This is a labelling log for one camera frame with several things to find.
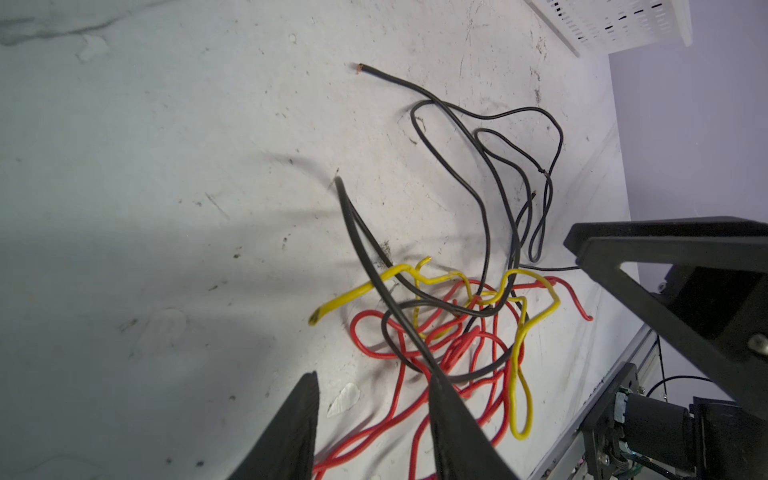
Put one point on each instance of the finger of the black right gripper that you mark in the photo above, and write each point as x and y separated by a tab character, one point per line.
701	284

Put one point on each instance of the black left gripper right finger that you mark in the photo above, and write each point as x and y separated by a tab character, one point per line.
461	450

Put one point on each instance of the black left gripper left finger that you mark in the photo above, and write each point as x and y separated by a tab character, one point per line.
285	450

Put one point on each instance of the white plastic basket right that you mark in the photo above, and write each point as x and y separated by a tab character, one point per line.
603	27

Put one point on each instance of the front rail with cables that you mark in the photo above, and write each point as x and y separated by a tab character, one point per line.
589	447

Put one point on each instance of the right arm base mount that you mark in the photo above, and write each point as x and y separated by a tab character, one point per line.
711	439

